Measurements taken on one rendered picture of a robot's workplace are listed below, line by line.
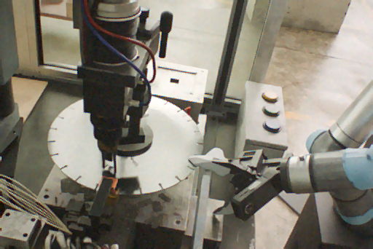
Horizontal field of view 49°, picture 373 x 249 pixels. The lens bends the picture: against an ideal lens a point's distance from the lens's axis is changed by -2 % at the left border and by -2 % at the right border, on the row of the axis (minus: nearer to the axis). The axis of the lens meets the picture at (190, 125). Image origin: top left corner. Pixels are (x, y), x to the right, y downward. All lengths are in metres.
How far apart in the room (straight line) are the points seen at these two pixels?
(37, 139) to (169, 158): 0.47
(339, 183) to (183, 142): 0.34
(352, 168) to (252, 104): 0.47
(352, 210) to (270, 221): 1.25
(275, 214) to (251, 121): 1.08
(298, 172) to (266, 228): 1.27
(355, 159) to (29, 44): 1.04
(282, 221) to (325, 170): 1.35
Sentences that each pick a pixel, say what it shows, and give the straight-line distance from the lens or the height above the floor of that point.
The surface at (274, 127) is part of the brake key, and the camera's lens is 1.09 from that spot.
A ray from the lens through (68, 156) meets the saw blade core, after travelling 0.85.
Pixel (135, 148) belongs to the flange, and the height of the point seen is 0.96.
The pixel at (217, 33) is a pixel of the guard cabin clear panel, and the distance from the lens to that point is 1.25.
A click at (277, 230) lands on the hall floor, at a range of 2.07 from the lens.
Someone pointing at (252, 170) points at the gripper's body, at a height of 0.98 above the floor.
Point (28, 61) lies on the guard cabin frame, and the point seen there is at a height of 0.80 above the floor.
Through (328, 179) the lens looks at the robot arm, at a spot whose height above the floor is 1.04.
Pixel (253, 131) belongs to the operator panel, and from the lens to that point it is 1.07.
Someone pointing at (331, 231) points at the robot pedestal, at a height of 0.75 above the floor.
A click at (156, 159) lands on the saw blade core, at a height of 0.95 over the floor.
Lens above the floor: 1.53
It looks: 38 degrees down
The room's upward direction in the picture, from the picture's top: 10 degrees clockwise
